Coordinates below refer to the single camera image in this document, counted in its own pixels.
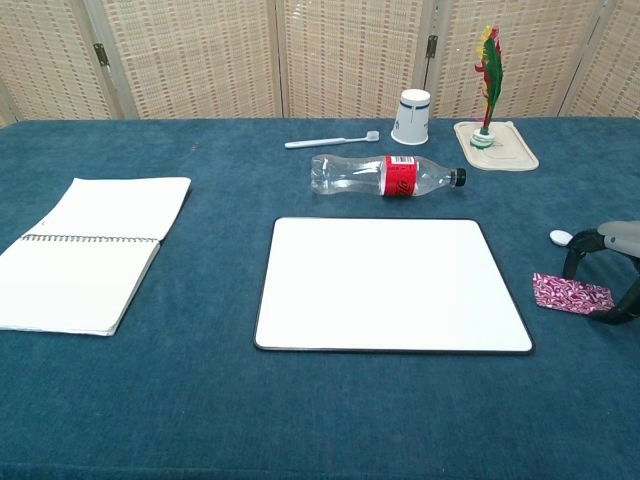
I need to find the right black and grey robot hand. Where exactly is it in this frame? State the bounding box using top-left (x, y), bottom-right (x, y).
top-left (561, 220), bottom-right (640, 326)

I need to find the pink patterned card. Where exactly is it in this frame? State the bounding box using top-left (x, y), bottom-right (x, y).
top-left (531, 272), bottom-right (615, 316)

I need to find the white rectangular board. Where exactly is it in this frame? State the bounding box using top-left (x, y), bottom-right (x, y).
top-left (253, 216), bottom-right (534, 355)

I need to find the beige plastic tray lid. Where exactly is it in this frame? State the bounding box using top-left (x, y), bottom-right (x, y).
top-left (453, 120), bottom-right (540, 173)

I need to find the colourful feather shuttlecock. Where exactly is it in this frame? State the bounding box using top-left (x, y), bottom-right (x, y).
top-left (469, 25), bottom-right (505, 150)

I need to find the upturned white paper cup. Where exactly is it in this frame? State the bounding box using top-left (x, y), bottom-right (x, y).
top-left (390, 88), bottom-right (432, 147)

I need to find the clear plastic bottle red label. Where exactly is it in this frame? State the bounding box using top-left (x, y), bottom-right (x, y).
top-left (310, 153), bottom-right (468, 198)

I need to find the white toothbrush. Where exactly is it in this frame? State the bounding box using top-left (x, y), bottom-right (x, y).
top-left (284, 130), bottom-right (381, 150)

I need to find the blue tablecloth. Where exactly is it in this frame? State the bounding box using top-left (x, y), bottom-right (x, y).
top-left (0, 116), bottom-right (640, 480)

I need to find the woven bamboo folding screen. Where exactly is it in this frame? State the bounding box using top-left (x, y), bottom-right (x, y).
top-left (0, 0), bottom-right (640, 129)

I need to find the open spiral-bound white notebook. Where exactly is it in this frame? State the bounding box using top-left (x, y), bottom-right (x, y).
top-left (0, 176), bottom-right (193, 337)

